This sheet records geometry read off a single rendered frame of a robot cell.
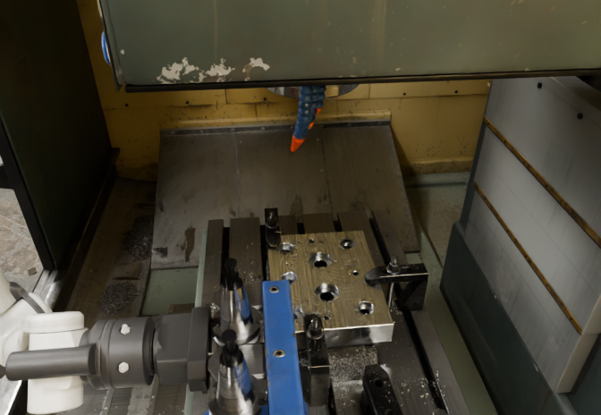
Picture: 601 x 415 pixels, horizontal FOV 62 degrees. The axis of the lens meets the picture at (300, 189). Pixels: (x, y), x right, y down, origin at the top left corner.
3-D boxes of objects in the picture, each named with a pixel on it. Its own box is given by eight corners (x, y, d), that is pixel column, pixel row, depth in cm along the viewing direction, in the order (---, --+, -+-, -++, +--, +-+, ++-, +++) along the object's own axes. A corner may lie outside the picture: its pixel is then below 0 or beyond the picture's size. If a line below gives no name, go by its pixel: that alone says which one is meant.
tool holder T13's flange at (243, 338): (261, 351, 64) (260, 338, 63) (213, 354, 64) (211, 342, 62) (259, 314, 69) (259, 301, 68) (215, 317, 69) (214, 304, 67)
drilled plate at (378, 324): (274, 351, 96) (273, 334, 93) (267, 252, 120) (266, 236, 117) (391, 341, 98) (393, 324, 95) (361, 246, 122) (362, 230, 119)
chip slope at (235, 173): (142, 310, 147) (125, 241, 132) (169, 186, 202) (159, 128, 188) (435, 288, 154) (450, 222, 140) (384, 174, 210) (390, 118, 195)
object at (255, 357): (207, 385, 59) (207, 381, 59) (209, 349, 63) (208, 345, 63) (266, 380, 60) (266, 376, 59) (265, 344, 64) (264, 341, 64)
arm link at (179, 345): (202, 360, 59) (99, 368, 58) (210, 408, 65) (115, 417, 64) (207, 285, 70) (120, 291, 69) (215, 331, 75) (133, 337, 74)
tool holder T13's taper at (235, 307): (253, 333, 63) (250, 295, 60) (218, 335, 63) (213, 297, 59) (253, 307, 67) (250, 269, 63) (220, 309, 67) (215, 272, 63)
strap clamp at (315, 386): (309, 406, 90) (310, 352, 82) (302, 347, 101) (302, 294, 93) (328, 404, 91) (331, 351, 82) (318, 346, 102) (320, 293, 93)
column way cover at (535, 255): (549, 400, 91) (662, 156, 63) (456, 237, 131) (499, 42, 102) (574, 398, 92) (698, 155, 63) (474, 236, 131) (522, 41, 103)
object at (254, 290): (211, 315, 68) (211, 311, 68) (213, 287, 72) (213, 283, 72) (263, 311, 69) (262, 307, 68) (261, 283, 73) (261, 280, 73)
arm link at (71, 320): (88, 382, 64) (64, 372, 75) (89, 311, 66) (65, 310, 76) (33, 391, 60) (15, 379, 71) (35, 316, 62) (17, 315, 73)
